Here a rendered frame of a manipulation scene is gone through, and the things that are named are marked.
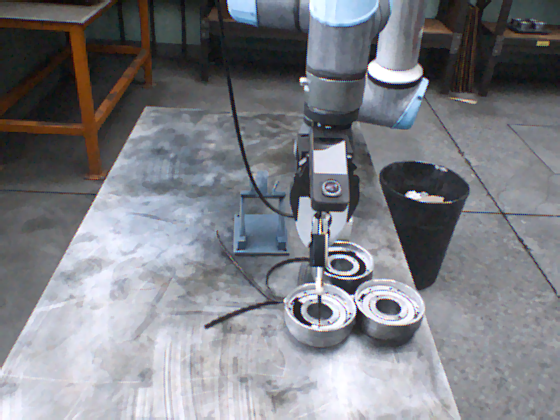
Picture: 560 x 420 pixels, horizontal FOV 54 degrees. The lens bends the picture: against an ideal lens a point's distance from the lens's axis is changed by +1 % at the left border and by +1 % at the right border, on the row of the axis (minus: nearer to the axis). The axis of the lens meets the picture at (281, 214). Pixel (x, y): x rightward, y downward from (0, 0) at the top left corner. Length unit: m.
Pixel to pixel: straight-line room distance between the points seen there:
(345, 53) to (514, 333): 1.70
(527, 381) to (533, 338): 0.23
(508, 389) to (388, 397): 1.26
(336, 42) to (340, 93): 0.06
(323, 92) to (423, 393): 0.42
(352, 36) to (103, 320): 0.53
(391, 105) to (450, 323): 1.15
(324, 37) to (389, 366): 0.45
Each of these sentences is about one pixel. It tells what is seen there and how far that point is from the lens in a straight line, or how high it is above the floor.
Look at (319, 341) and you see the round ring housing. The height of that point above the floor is 0.82.
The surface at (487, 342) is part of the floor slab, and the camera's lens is 2.15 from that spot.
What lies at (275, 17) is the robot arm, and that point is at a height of 1.21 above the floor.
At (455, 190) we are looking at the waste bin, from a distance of 2.24.
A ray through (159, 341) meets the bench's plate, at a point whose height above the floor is 0.80.
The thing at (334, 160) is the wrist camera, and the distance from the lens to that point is 0.68.
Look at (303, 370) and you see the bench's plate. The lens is 0.78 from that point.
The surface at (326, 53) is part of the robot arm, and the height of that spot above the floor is 1.20.
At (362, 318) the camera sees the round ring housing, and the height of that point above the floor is 0.83.
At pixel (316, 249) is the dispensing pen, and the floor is 0.93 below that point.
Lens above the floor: 1.38
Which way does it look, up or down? 32 degrees down
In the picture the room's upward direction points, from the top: 4 degrees clockwise
